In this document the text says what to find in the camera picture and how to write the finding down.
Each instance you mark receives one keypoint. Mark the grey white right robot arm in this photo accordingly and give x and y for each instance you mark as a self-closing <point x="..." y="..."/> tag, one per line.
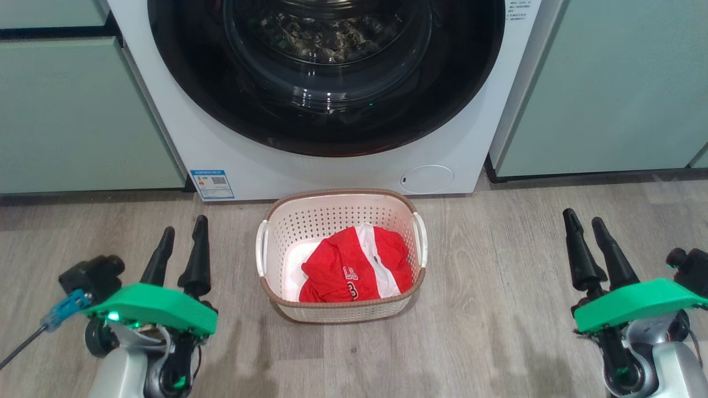
<point x="677" y="370"/>

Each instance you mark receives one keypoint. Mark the cream perforated laundry basket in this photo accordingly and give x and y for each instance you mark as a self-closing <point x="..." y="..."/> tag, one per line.
<point x="332" y="213"/>

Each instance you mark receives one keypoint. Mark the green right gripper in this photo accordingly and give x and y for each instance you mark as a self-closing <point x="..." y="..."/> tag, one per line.
<point x="636" y="304"/>

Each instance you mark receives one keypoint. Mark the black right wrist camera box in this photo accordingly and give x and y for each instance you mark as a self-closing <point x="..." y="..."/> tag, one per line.
<point x="691" y="268"/>

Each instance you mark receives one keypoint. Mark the red jersey with white stripe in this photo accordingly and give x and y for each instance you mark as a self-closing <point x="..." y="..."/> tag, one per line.
<point x="343" y="265"/>

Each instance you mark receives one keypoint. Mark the white front-load washing machine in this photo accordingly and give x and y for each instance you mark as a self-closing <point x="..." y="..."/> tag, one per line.
<point x="343" y="171"/>

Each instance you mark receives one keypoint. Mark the washing machine glass door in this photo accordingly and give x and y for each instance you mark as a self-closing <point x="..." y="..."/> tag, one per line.
<point x="276" y="119"/>

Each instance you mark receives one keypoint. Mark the black text instruction sticker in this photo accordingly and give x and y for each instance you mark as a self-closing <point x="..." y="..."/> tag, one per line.
<point x="519" y="10"/>

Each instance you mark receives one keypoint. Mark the black cylindrical sensor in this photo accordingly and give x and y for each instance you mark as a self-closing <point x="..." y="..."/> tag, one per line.
<point x="97" y="337"/>

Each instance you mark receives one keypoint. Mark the steel washer drum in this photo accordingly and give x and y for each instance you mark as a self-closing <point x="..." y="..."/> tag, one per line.
<point x="332" y="38"/>

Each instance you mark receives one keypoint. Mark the pale green cabinet drawer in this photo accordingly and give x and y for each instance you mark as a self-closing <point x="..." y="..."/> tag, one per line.
<point x="50" y="12"/>

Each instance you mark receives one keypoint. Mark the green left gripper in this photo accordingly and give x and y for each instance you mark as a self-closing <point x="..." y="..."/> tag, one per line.
<point x="160" y="309"/>

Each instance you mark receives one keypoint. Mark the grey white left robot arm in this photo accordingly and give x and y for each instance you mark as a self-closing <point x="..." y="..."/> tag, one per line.
<point x="116" y="376"/>

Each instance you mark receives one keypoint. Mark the pale green cabinet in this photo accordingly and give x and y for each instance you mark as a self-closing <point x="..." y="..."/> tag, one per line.
<point x="72" y="116"/>
<point x="608" y="88"/>

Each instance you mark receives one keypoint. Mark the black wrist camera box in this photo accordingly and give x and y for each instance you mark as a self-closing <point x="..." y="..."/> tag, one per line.
<point x="91" y="276"/>
<point x="691" y="268"/>

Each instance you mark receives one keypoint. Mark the white and red garment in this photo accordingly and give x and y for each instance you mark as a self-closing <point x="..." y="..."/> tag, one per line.
<point x="292" y="265"/>

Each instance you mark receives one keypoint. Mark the blue energy label sticker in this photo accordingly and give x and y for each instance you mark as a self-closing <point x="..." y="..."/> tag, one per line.
<point x="212" y="184"/>

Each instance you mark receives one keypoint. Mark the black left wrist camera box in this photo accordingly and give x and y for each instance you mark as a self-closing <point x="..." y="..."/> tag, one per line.
<point x="91" y="276"/>

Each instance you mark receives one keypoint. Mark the round white filter cover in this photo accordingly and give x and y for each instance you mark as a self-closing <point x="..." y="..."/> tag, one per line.
<point x="427" y="179"/>

